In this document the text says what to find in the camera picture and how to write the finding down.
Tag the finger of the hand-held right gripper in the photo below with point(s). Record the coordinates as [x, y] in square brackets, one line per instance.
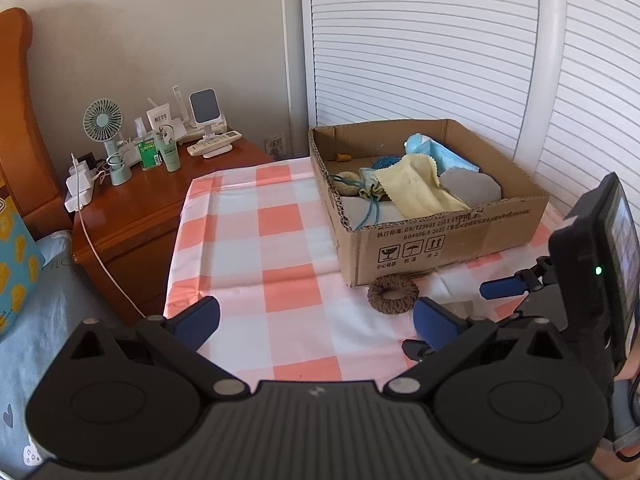
[412, 349]
[502, 287]

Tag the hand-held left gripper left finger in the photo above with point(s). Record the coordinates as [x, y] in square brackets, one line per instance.
[200, 317]

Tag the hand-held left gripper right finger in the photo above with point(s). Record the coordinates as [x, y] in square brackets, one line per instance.
[435, 322]

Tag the grey linen pouch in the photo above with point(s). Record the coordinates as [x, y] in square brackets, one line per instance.
[457, 309]

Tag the brown cardboard box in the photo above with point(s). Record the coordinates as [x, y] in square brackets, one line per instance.
[475, 240]

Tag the brown knitted scrunchie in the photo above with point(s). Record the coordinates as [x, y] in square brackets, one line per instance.
[380, 300]

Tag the grey cloth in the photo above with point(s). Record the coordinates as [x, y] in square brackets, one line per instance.
[470, 187]

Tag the white cloth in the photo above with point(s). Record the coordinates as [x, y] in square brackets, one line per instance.
[357, 212]

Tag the yellow cleaning cloth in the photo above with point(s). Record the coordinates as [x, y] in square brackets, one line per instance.
[415, 185]

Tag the blue face mask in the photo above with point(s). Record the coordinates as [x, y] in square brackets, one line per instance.
[452, 160]

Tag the person's right forearm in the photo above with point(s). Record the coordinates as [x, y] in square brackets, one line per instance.
[620, 457]

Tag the pink white checkered tablecloth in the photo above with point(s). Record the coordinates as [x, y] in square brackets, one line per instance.
[280, 260]

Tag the wooden nightstand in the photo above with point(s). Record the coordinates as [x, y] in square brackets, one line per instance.
[140, 220]

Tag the green tube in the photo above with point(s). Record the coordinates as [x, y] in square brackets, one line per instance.
[171, 152]

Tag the green small box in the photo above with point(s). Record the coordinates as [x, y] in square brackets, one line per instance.
[148, 155]

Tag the white remote control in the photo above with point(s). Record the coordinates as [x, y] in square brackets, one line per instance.
[215, 143]

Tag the white power strip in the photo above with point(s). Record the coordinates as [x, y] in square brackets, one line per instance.
[80, 187]

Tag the grey blue bedsheet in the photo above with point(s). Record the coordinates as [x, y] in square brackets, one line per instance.
[30, 385]

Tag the white louvered wardrobe door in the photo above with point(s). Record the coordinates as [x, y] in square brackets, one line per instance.
[415, 40]
[600, 85]

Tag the blue yellow printed pillow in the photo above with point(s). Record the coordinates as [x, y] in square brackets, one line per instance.
[17, 270]

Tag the white tube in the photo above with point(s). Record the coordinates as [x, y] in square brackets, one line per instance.
[160, 116]

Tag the white phone stand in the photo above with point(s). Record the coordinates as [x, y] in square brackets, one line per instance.
[204, 105]

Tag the white slim stick device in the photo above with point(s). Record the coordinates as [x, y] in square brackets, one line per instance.
[177, 102]

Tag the green desk fan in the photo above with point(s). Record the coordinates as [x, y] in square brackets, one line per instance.
[102, 120]

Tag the wooden headboard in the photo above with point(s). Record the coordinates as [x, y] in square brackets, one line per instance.
[25, 135]

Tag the white wall socket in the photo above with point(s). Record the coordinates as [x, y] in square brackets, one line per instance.
[275, 145]

